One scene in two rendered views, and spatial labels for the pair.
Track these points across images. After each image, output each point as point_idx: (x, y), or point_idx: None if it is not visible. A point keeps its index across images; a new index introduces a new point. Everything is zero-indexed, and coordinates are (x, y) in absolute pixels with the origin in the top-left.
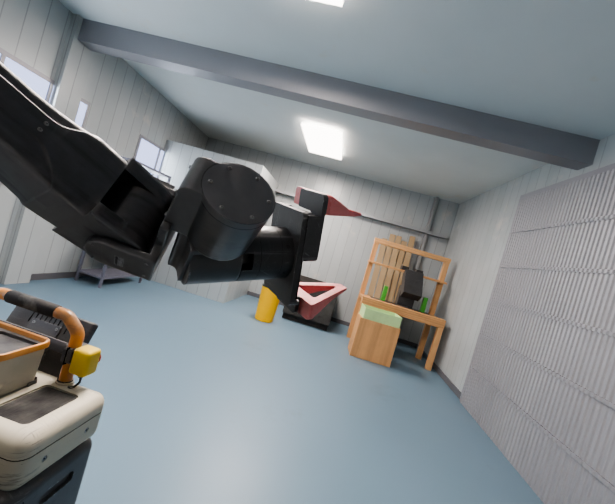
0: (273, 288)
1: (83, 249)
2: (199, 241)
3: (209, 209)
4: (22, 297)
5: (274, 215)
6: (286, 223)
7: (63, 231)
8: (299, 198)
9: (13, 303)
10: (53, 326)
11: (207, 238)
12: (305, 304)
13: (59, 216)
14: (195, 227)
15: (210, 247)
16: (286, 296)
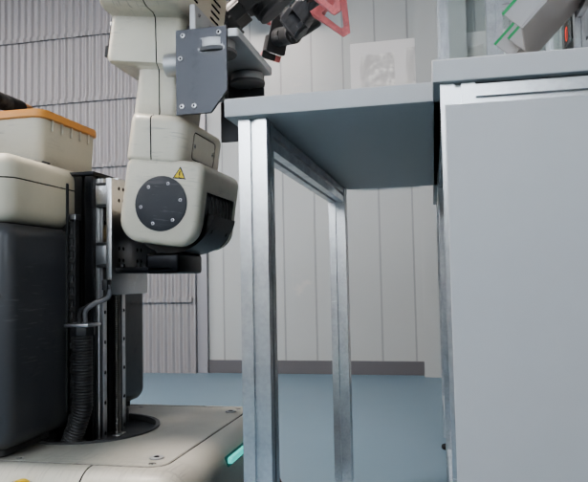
0: (273, 51)
1: (298, 30)
2: (310, 30)
3: (319, 22)
4: None
5: (273, 23)
6: (281, 26)
7: (304, 24)
8: (276, 17)
9: None
10: None
11: (313, 29)
12: (277, 56)
13: (310, 20)
14: (312, 26)
15: (310, 32)
16: (282, 53)
